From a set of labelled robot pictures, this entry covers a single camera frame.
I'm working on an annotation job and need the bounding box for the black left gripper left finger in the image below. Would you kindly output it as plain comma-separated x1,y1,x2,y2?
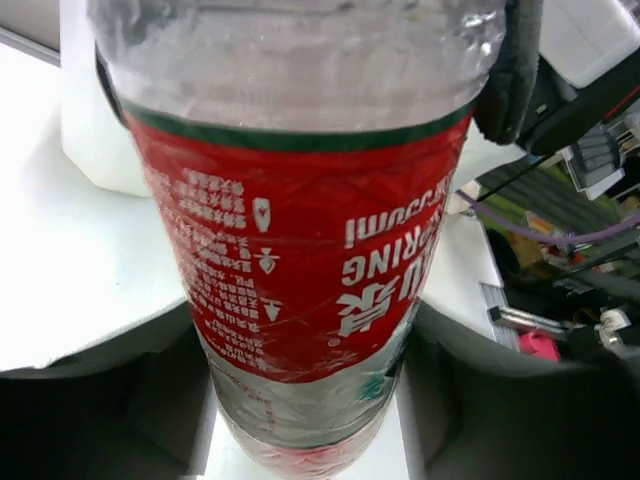
1,331,211,479

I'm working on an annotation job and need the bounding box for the aluminium table edge rail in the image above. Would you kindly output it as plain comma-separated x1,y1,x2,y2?
480,283,569,353

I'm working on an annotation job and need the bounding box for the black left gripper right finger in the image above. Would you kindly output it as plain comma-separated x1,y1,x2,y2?
399,304,639,479

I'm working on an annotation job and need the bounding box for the pink object in background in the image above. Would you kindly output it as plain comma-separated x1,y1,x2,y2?
519,332,561,362

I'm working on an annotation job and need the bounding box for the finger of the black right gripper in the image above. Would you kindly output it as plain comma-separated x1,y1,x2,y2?
474,0,543,145

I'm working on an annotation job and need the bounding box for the white plastic bin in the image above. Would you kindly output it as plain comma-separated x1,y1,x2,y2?
59,0,150,198

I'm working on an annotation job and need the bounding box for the red label water bottle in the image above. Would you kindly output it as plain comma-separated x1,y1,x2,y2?
87,1,505,479

